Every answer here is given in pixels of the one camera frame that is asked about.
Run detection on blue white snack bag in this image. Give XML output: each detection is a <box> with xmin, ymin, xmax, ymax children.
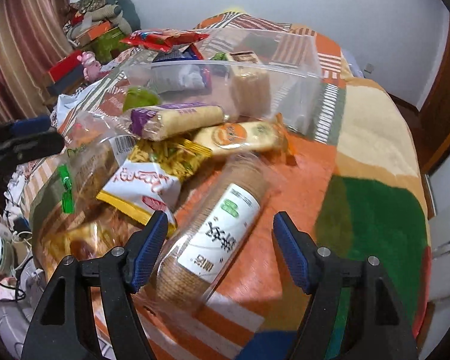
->
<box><xmin>147</xmin><ymin>44</ymin><xmax>212</xmax><ymax>94</ymax></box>

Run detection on green patterned box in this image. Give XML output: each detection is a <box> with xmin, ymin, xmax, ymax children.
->
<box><xmin>85</xmin><ymin>27</ymin><xmax>131</xmax><ymax>64</ymax></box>

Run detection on brown wooden door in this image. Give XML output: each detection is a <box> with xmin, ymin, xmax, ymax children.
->
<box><xmin>391</xmin><ymin>20</ymin><xmax>450</xmax><ymax>174</ymax></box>

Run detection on grey stuffed toy pile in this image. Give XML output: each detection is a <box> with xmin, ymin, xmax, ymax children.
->
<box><xmin>64</xmin><ymin>0</ymin><xmax>141</xmax><ymax>35</ymax></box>

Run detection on colourful fleece blanket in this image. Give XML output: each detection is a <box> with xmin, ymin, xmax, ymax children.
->
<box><xmin>227</xmin><ymin>46</ymin><xmax>431</xmax><ymax>359</ymax></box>

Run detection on red snack bag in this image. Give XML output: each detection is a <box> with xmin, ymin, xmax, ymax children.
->
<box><xmin>120</xmin><ymin>29</ymin><xmax>209</xmax><ymax>53</ymax></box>

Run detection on striped red curtain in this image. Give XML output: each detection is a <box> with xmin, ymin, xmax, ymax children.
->
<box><xmin>0</xmin><ymin>0</ymin><xmax>72</xmax><ymax>124</ymax></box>

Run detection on clear bag fried snacks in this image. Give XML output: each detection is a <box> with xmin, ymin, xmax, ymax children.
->
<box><xmin>29</xmin><ymin>111</ymin><xmax>140</xmax><ymax>278</ymax></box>

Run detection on yellow white snack stick bag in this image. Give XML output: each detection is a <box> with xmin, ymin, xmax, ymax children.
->
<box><xmin>97</xmin><ymin>137</ymin><xmax>212</xmax><ymax>236</ymax></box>

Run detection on green jelly cup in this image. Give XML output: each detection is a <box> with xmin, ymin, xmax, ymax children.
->
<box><xmin>122</xmin><ymin>86</ymin><xmax>161</xmax><ymax>112</ymax></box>

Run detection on orange shoe box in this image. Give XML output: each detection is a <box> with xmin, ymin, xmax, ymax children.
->
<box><xmin>74</xmin><ymin>21</ymin><xmax>113</xmax><ymax>48</ymax></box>

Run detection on clear plastic storage bin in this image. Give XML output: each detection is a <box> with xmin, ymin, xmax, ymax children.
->
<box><xmin>123</xmin><ymin>28</ymin><xmax>322</xmax><ymax>135</ymax></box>

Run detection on pink plush toy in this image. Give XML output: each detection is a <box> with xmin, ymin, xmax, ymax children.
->
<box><xmin>77</xmin><ymin>51</ymin><xmax>103</xmax><ymax>83</ymax></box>

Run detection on patchwork striped quilt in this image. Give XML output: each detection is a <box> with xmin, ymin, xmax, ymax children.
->
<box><xmin>22</xmin><ymin>10</ymin><xmax>348</xmax><ymax>360</ymax></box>

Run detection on red and black box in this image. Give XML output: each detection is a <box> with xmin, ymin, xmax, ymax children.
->
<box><xmin>43</xmin><ymin>49</ymin><xmax>84</xmax><ymax>96</ymax></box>

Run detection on brown biscuit roll white label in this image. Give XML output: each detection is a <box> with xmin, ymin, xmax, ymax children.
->
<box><xmin>150</xmin><ymin>153</ymin><xmax>275</xmax><ymax>312</ymax></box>

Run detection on beige rice cracker pack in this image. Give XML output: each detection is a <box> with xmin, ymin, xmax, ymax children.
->
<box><xmin>225</xmin><ymin>50</ymin><xmax>272</xmax><ymax>119</ymax></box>

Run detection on purple-end rice roll pack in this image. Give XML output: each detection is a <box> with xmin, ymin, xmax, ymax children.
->
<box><xmin>129</xmin><ymin>102</ymin><xmax>226</xmax><ymax>141</ymax></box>

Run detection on orange-label rice cracker pack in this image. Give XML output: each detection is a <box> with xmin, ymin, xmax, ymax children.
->
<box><xmin>193</xmin><ymin>113</ymin><xmax>295</xmax><ymax>158</ymax></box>

